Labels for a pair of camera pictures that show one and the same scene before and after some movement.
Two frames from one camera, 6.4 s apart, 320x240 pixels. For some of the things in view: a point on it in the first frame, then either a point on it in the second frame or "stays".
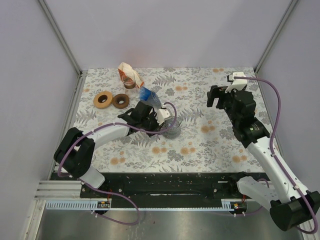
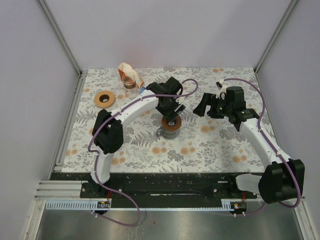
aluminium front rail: (51, 190) stays
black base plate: (172, 186) stays
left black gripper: (157, 127) → (171, 114)
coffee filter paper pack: (125, 69) stays
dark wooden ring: (121, 97) → (165, 123)
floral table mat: (205, 142) stays
